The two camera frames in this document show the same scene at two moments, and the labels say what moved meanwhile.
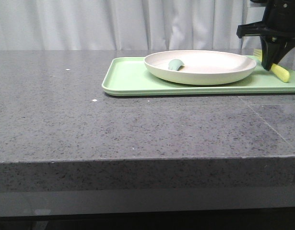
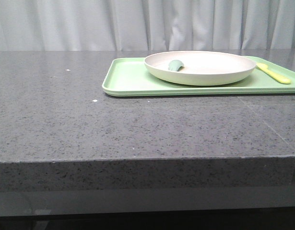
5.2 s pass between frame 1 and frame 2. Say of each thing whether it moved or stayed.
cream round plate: stayed
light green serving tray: stayed
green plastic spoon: stayed
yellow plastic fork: moved
